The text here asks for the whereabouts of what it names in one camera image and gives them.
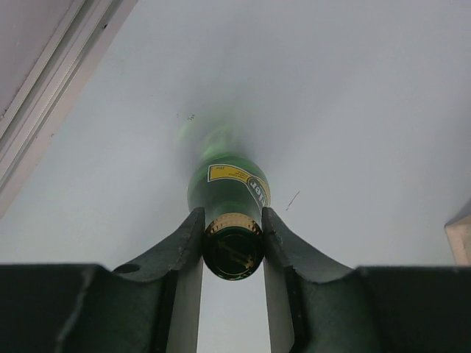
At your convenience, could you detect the beige canvas tote bag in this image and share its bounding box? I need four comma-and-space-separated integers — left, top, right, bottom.
445, 215, 470, 266

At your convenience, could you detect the aluminium frame rail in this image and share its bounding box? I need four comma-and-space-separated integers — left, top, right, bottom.
1, 1, 136, 214

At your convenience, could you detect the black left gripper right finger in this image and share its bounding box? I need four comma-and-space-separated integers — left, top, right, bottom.
262, 207, 470, 352

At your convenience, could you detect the green glass bottle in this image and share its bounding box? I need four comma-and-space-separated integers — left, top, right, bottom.
187, 152, 271, 281

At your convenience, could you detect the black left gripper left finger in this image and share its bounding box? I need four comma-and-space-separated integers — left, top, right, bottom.
1, 207, 205, 352

